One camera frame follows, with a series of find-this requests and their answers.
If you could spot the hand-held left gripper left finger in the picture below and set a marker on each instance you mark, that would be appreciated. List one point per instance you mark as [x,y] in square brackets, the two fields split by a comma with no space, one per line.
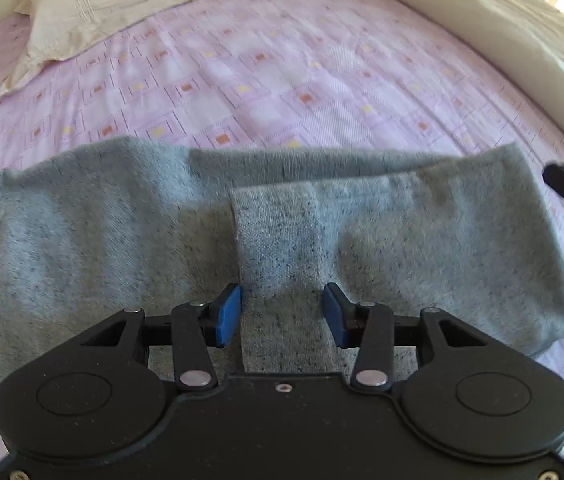
[228,312]

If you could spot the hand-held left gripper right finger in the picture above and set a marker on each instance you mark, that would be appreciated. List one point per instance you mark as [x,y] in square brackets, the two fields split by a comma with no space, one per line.
[336,312]

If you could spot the grey knitted sweater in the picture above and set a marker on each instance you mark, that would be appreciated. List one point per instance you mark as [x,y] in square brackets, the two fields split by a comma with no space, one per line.
[112,240]

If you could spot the cream duvet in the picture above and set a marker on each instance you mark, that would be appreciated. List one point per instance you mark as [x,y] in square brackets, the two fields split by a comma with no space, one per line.
[487,25]

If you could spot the pink patterned bed sheet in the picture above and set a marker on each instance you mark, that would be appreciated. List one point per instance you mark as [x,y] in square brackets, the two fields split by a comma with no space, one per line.
[287,75]

